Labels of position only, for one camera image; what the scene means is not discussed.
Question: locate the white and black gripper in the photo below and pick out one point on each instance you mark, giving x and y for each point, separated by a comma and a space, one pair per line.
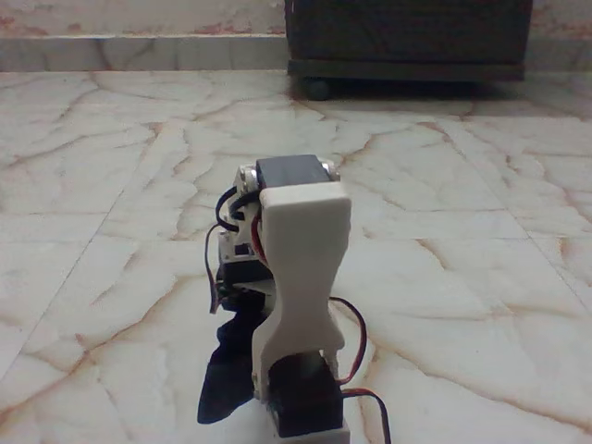
239, 259

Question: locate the dark blue patterned sock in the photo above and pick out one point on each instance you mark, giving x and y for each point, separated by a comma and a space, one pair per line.
231, 365

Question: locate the dark wooden cabinet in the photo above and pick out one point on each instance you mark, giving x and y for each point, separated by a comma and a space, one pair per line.
407, 32

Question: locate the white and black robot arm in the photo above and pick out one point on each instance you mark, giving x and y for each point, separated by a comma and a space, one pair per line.
303, 259

